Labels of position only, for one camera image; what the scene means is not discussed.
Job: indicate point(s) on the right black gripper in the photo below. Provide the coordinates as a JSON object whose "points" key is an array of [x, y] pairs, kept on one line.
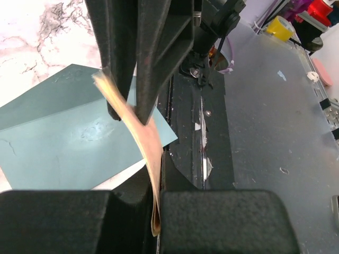
{"points": [[165, 37]]}

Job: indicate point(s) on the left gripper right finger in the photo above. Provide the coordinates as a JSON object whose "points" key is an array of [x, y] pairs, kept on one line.
{"points": [[220, 221]]}

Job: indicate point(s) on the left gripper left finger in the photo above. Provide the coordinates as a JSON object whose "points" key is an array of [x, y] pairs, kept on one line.
{"points": [[79, 221]]}

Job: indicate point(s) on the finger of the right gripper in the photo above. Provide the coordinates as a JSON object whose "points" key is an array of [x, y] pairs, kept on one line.
{"points": [[114, 24]]}

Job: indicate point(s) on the yellow tape roll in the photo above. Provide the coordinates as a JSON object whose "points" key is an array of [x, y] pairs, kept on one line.
{"points": [[281, 29]]}

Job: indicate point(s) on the red plastic box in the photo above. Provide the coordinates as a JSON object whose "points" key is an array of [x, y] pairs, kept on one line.
{"points": [[318, 9]]}

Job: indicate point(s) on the black metal base rail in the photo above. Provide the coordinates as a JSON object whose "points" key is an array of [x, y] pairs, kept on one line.
{"points": [[193, 104]]}

